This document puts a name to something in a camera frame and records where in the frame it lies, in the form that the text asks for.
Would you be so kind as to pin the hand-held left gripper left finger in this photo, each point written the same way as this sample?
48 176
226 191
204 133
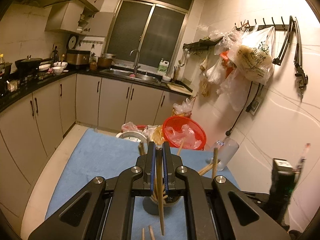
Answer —
153 177

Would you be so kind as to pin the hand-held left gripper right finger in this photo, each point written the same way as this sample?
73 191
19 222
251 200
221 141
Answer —
165 177

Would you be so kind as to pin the dark grey chopstick holder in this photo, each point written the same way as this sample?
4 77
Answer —
150 206

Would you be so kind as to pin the wooden chopstick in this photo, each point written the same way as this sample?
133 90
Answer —
152 233
205 170
160 212
181 145
143 234
142 150
215 163

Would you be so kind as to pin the red tipped pen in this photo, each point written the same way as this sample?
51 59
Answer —
303 157

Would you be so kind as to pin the red plastic basket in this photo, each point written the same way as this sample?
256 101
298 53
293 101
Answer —
170 127

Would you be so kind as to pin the clear bag with red print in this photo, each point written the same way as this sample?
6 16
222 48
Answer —
130 127

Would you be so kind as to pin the blue table cloth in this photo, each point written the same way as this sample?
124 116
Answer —
100 160

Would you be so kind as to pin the crumpled clear plastic bag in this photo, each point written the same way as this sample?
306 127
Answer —
182 106

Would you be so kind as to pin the wooden cutting board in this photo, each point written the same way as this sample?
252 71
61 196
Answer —
178 88

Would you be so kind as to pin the hanging brown bundle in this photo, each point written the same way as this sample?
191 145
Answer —
205 85

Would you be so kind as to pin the large clear plastic bag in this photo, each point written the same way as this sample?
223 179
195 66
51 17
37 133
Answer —
235 92

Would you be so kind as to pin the steel sink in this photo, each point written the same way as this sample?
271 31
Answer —
125 73

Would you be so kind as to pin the green label detergent bottle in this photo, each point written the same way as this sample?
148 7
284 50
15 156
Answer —
163 67

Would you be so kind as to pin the small white plastic bag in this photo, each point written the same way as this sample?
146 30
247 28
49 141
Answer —
215 71

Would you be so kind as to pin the curved metal faucet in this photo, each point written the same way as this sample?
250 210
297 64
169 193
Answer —
136 60

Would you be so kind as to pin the grey kitchen base cabinets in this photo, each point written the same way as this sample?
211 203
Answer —
50 110

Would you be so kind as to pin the metal cooking pot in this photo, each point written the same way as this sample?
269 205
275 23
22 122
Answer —
106 60

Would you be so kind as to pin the white printed plastic bag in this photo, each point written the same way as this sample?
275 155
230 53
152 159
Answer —
255 57

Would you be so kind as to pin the orange plastic bag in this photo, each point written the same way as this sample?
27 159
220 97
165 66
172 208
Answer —
225 57

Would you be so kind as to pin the steel rice cooker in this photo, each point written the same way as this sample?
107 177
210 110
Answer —
78 58

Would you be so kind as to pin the white bowl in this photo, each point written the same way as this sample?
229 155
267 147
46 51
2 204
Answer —
57 70
44 67

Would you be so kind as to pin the kitchen window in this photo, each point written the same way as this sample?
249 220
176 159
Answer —
147 32

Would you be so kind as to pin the black kitchen countertop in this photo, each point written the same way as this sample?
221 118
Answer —
25 90

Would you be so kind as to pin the white dial kitchen scale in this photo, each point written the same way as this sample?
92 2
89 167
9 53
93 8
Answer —
73 41

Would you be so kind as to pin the black wok with lid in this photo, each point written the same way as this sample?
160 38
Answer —
28 62

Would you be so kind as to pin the wall power socket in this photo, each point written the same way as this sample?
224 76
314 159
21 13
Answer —
255 103

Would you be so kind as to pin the black wall shelf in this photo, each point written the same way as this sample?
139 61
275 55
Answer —
200 44

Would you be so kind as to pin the black wall hook rail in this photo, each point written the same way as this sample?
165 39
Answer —
265 27

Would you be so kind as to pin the grey wall cabinets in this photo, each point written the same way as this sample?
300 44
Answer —
75 17

